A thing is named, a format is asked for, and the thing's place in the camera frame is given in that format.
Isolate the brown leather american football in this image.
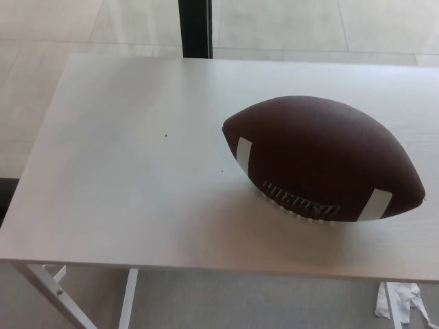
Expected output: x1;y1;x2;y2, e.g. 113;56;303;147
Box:
222;95;428;226

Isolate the black object at floor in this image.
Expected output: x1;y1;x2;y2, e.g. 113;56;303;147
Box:
0;178;19;229

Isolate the crumpled white paper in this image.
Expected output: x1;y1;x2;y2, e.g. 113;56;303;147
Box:
373;281;434;329

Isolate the black vertical post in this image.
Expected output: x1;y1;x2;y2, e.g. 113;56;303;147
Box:
178;0;215;58

